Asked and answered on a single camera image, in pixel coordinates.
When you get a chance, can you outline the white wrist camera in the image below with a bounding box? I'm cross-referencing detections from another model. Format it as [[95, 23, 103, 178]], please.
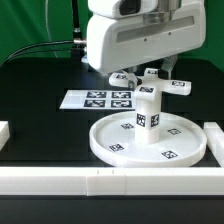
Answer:
[[88, 0, 158, 18]]

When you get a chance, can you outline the white cross-shaped table base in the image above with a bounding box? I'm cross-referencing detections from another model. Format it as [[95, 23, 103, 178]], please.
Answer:
[[109, 68, 191, 101]]

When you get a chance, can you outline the white round table top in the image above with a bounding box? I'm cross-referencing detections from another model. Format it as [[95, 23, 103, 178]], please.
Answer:
[[89, 111, 207, 168]]

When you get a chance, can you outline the white rail block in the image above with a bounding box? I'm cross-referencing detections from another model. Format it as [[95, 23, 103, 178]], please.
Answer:
[[0, 121, 10, 151], [204, 122, 224, 168]]

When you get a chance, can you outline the white left rail block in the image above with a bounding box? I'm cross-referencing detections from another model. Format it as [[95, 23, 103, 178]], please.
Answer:
[[0, 121, 10, 151]]

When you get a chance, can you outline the white marker sheet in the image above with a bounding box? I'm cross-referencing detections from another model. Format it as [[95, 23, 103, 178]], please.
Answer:
[[60, 90, 135, 110]]

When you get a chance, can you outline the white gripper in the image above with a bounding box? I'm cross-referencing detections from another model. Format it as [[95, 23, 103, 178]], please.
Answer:
[[87, 0, 206, 91]]

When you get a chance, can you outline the white front rail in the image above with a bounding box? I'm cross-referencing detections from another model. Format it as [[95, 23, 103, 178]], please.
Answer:
[[0, 167, 224, 196]]

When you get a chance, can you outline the white right rail block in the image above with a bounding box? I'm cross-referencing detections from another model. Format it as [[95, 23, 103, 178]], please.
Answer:
[[204, 122, 224, 168]]

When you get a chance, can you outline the black upright cable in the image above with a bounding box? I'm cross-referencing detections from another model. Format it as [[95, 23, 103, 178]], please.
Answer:
[[71, 0, 83, 42]]

